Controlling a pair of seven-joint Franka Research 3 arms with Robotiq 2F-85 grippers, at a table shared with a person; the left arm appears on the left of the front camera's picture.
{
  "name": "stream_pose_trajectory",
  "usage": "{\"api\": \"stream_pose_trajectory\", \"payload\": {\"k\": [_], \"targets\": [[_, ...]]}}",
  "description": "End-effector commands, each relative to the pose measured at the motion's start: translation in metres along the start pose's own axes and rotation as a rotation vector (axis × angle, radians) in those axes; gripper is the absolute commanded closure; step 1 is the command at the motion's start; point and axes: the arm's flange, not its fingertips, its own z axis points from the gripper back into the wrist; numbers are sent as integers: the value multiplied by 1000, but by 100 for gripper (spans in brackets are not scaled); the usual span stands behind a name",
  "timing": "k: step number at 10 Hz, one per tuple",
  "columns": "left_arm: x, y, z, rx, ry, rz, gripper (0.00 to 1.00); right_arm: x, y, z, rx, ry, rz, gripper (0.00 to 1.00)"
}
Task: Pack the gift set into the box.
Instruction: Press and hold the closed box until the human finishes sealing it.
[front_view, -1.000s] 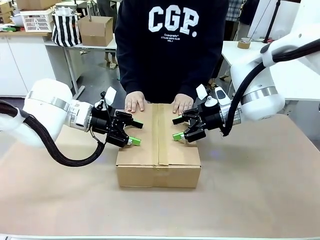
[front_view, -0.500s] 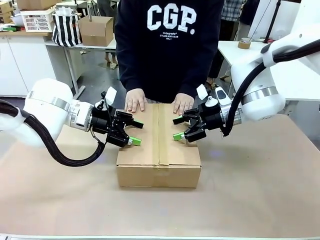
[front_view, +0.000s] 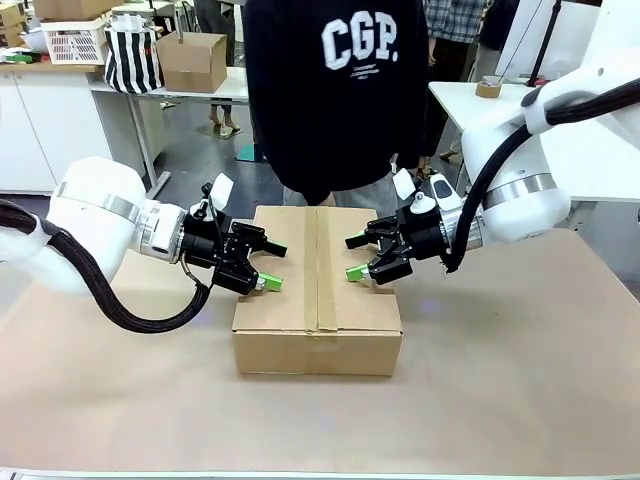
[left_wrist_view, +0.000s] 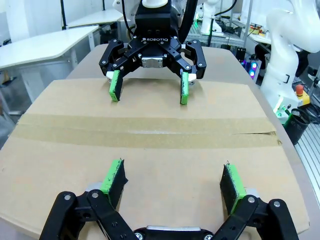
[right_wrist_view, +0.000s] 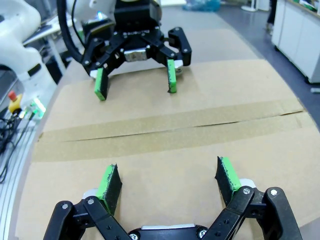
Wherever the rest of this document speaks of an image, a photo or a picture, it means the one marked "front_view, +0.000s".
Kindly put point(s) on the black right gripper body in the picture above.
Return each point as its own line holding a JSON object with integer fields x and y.
{"x": 425, "y": 235}

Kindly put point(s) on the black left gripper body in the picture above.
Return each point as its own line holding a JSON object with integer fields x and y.
{"x": 202, "y": 245}

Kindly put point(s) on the left gripper finger with green tip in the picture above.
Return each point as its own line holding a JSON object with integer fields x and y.
{"x": 240, "y": 280}
{"x": 260, "y": 240}

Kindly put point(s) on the right gripper finger with green tip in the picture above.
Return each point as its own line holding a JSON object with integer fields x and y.
{"x": 375, "y": 232}
{"x": 390, "y": 270}

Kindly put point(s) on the large brown cardboard box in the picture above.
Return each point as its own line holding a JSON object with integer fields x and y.
{"x": 315, "y": 300}

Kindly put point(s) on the small brown cardboard box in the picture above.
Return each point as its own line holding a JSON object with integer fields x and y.
{"x": 192, "y": 62}

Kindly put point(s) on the flat brown cardboard box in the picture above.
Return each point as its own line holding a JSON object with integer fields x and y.
{"x": 75, "y": 9}

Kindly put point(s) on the teal floor mat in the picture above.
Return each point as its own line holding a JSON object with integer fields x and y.
{"x": 251, "y": 152}

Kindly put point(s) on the person with bare legs sandals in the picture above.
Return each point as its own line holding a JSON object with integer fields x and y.
{"x": 222, "y": 120}

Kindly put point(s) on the person in black hoodie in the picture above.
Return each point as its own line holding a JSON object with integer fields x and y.
{"x": 335, "y": 110}

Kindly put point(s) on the white desk with rounded corner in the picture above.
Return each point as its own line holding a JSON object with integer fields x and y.
{"x": 460, "y": 107}

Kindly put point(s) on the white table with metal legs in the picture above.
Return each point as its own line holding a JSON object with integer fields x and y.
{"x": 232, "y": 91}

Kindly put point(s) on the brown packing tape roll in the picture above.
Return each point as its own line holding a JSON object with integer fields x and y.
{"x": 486, "y": 89}

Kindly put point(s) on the white cabinet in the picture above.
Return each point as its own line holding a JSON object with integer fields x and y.
{"x": 45, "y": 130}

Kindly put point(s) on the black white striped bag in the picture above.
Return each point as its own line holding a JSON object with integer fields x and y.
{"x": 132, "y": 57}

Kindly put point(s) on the person in plaid shirt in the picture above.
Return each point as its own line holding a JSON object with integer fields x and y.
{"x": 457, "y": 25}

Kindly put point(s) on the black stand pole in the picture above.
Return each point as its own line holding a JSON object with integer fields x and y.
{"x": 545, "y": 40}

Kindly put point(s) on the white plastic basket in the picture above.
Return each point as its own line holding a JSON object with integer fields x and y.
{"x": 75, "y": 45}

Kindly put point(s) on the stacked brown cardboard boxes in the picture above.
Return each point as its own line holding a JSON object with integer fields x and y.
{"x": 11, "y": 25}

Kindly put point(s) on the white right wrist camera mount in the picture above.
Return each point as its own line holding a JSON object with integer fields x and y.
{"x": 405, "y": 182}

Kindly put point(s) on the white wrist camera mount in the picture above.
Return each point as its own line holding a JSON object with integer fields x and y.
{"x": 405, "y": 182}
{"x": 222, "y": 190}

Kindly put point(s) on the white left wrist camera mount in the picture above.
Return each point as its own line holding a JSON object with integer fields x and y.
{"x": 222, "y": 190}

